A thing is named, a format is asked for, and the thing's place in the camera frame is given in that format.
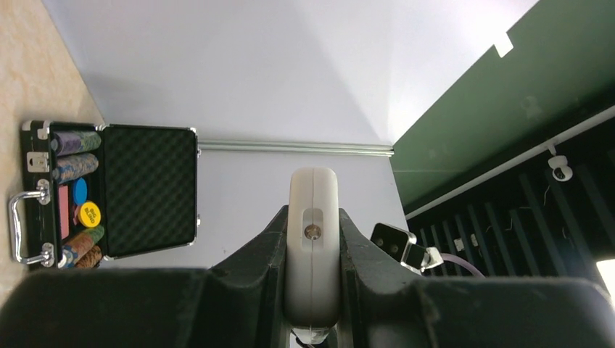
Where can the white remote control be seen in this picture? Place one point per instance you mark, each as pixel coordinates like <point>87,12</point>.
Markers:
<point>312,285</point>

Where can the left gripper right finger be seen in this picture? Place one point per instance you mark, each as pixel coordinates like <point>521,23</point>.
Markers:
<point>387,305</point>

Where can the white ceiling security camera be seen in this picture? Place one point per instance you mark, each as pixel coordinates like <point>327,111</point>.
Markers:
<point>559,164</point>

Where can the yellow round chip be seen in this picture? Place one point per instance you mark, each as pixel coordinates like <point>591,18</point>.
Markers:
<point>89,214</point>

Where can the black poker chip case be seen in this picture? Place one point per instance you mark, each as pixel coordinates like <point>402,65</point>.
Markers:
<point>143,179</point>

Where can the pink card deck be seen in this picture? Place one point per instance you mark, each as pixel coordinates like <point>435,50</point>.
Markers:
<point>64,212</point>

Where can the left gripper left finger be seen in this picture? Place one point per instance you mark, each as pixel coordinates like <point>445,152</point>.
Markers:
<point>236,303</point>

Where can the green wall panel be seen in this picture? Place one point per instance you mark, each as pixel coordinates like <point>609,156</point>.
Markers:
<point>559,72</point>

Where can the blue round chip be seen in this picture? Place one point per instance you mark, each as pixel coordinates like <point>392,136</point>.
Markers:
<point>80,191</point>

